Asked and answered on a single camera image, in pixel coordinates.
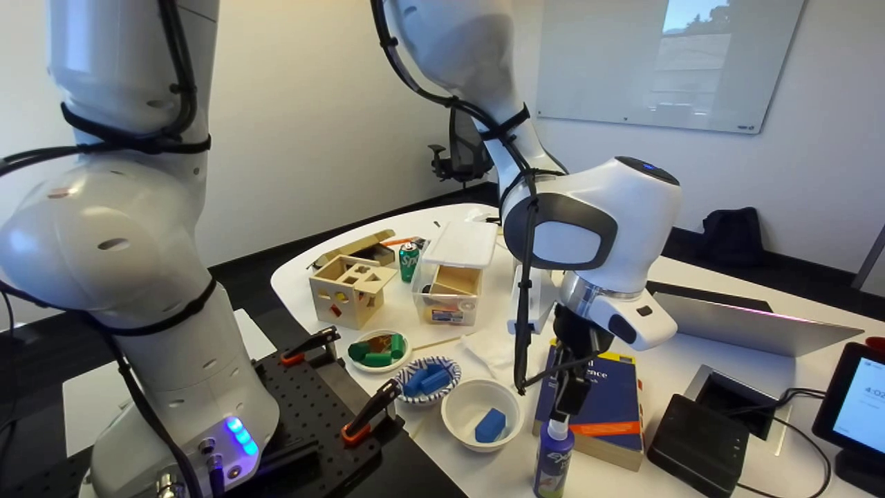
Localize black box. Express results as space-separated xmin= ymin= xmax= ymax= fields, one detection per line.
xmin=644 ymin=394 xmax=753 ymax=498

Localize blue cylinder block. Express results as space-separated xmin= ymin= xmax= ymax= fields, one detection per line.
xmin=419 ymin=362 xmax=455 ymax=391
xmin=402 ymin=369 xmax=437 ymax=398

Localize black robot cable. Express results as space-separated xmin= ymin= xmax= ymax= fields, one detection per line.
xmin=369 ymin=0 xmax=570 ymax=398

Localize black orange clamp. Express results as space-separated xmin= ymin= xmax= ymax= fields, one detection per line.
xmin=339 ymin=376 xmax=404 ymax=452
xmin=276 ymin=323 xmax=343 ymax=369

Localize black backpack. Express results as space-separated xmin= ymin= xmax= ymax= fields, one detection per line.
xmin=699 ymin=206 xmax=770 ymax=271

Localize green can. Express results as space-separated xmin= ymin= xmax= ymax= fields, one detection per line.
xmin=395 ymin=243 xmax=423 ymax=286

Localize blue patterned paper plate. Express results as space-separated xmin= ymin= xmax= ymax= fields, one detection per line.
xmin=395 ymin=354 xmax=466 ymax=409

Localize white bowl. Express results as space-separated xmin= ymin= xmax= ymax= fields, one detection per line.
xmin=441 ymin=376 xmax=522 ymax=456

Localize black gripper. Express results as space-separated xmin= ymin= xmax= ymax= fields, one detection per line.
xmin=552 ymin=301 xmax=614 ymax=424

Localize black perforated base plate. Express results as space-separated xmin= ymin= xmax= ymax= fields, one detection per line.
xmin=210 ymin=344 xmax=469 ymax=498

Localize wooden skewer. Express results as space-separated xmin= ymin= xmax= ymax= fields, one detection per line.
xmin=410 ymin=335 xmax=466 ymax=354

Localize wall whiteboard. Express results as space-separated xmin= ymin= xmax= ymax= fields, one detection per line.
xmin=538 ymin=0 xmax=811 ymax=138

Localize black office chair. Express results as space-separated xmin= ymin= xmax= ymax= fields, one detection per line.
xmin=426 ymin=99 xmax=496 ymax=189

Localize white flat bin lid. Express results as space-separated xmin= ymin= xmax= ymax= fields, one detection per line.
xmin=420 ymin=218 xmax=502 ymax=271

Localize white and blue bottle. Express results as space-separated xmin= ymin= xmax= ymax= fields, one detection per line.
xmin=532 ymin=413 xmax=578 ymax=498

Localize blue book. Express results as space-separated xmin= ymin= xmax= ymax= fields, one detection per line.
xmin=534 ymin=346 xmax=648 ymax=474

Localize wooden shape sorter box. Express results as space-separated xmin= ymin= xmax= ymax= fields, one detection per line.
xmin=308 ymin=253 xmax=398 ymax=332

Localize green toy blocks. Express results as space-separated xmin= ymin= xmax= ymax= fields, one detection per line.
xmin=350 ymin=332 xmax=410 ymax=365

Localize silver laptop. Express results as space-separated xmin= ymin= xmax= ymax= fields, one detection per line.
xmin=644 ymin=281 xmax=865 ymax=357

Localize black flat device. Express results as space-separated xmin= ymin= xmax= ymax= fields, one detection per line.
xmin=686 ymin=362 xmax=787 ymax=441

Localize small tablet display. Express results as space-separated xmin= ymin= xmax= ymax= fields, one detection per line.
xmin=811 ymin=340 xmax=885 ymax=495

